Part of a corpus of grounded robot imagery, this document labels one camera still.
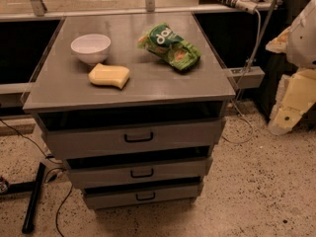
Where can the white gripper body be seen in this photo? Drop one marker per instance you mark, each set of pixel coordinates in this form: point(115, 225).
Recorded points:
point(303, 43)

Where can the grey drawer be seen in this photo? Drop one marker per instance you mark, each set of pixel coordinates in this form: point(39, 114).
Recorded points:
point(141, 196)
point(139, 173)
point(93, 142)

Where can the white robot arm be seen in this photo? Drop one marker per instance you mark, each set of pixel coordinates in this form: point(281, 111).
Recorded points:
point(298, 41)

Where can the grey drawer cabinet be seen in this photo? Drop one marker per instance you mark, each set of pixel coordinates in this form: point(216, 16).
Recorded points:
point(62, 98)

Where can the grey top drawer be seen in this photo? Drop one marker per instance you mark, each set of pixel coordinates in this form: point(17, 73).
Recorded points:
point(93, 142)

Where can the grey bottom drawer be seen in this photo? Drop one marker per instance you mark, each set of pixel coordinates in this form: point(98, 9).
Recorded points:
point(141, 196)

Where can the white emergency stop button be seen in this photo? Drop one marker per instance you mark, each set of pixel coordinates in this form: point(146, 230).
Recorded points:
point(246, 5)

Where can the green chip bag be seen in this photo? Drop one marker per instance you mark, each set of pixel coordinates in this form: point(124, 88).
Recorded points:
point(170, 47)

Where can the yellow sponge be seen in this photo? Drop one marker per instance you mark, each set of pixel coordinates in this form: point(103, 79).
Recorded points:
point(109, 75)

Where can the white bowl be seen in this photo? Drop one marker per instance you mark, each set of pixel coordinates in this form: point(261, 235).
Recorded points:
point(91, 49)

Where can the black metal stand base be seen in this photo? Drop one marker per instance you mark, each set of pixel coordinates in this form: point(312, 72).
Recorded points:
point(32, 187)

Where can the grey metal bracket box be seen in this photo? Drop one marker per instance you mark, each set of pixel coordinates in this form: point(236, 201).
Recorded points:
point(240, 80)

